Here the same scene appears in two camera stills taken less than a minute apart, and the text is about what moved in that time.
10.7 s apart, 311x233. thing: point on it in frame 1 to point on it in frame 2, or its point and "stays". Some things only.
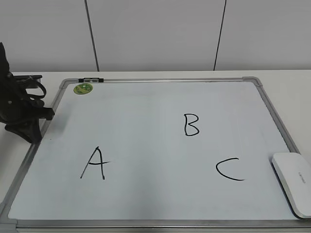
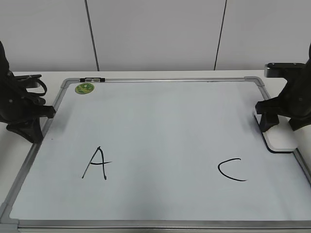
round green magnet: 83,89 stays
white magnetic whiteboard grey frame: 155,155 stays
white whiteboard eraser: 293,172 to 281,138
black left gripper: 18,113 stays
